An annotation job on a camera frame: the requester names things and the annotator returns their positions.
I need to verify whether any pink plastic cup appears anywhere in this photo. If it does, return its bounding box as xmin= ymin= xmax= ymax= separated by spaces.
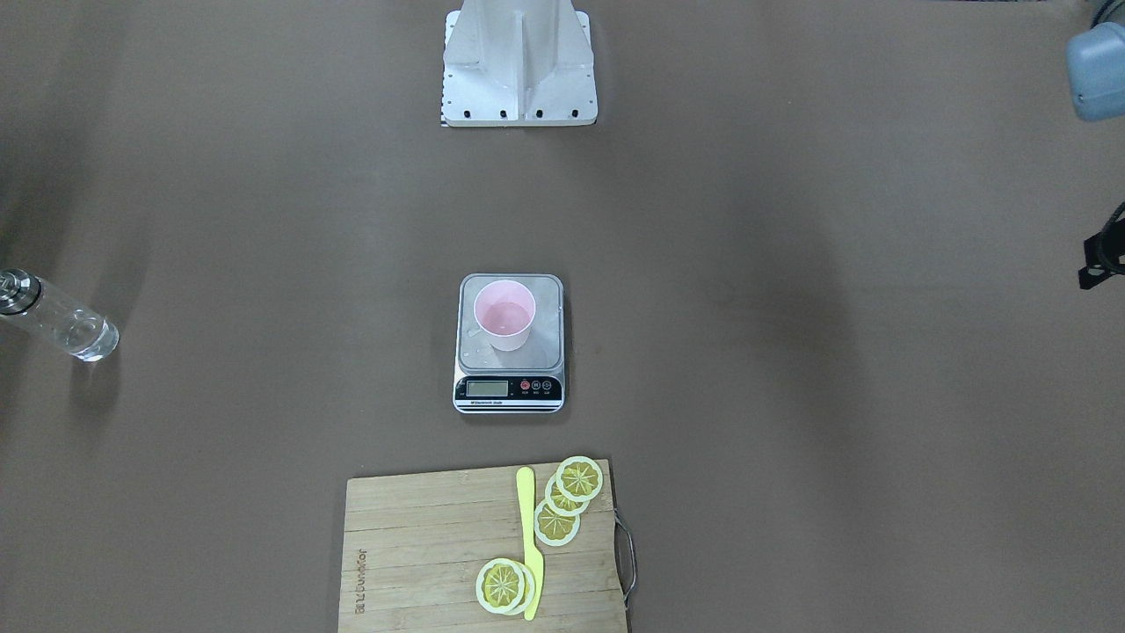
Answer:
xmin=473 ymin=278 xmax=537 ymax=352

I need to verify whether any clear glass sauce bottle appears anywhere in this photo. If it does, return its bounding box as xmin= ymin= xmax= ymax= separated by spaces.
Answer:
xmin=1 ymin=268 xmax=120 ymax=363

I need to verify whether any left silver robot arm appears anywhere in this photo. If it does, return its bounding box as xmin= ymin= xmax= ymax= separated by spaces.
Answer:
xmin=1065 ymin=1 xmax=1124 ymax=121

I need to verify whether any silver digital kitchen scale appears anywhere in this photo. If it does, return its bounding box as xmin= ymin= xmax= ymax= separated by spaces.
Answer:
xmin=451 ymin=273 xmax=567 ymax=414

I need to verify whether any lemon slice toy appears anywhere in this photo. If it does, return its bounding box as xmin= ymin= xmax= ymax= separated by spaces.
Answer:
xmin=532 ymin=501 xmax=581 ymax=548
xmin=555 ymin=455 xmax=605 ymax=501
xmin=475 ymin=557 xmax=537 ymax=616
xmin=545 ymin=474 xmax=590 ymax=517

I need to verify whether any yellow plastic knife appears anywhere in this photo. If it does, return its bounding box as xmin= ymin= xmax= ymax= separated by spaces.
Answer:
xmin=515 ymin=465 xmax=545 ymax=621

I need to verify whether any bamboo cutting board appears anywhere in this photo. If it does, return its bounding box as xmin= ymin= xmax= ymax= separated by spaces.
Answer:
xmin=338 ymin=465 xmax=629 ymax=632

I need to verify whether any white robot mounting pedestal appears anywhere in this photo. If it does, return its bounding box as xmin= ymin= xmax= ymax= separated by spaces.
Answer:
xmin=439 ymin=1 xmax=599 ymax=127

